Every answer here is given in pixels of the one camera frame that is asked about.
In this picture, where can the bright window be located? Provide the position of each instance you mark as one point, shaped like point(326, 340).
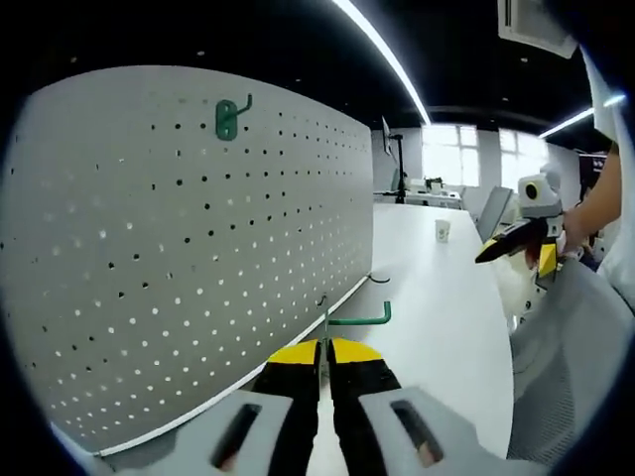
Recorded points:
point(451, 154)

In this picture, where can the person's right hand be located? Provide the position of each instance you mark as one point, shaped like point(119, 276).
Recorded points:
point(578, 233)

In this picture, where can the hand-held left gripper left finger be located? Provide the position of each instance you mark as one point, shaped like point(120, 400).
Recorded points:
point(208, 436)

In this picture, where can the long ceiling light strip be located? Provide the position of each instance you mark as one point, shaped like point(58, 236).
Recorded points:
point(387, 54)

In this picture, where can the ceiling air conditioner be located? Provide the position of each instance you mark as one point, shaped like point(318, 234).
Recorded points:
point(536, 25)

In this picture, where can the white perforated mounting plate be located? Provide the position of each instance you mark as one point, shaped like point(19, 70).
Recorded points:
point(173, 258)

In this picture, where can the grey mesh office chair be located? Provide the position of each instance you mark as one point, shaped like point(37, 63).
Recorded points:
point(570, 357)

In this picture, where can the person's white shirt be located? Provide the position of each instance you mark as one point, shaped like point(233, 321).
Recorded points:
point(617, 124)

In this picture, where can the short ceiling light strip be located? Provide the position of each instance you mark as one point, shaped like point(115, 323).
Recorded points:
point(565, 124)

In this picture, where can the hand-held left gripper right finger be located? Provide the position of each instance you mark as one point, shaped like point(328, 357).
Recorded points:
point(446, 436)

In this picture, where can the white paper cup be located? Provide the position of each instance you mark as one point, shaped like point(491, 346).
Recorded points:
point(442, 231)

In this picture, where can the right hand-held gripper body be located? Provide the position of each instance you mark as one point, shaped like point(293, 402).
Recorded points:
point(538, 196)

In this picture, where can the green hook assembly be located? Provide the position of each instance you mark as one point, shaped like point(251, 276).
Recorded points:
point(357, 321)
point(225, 121)

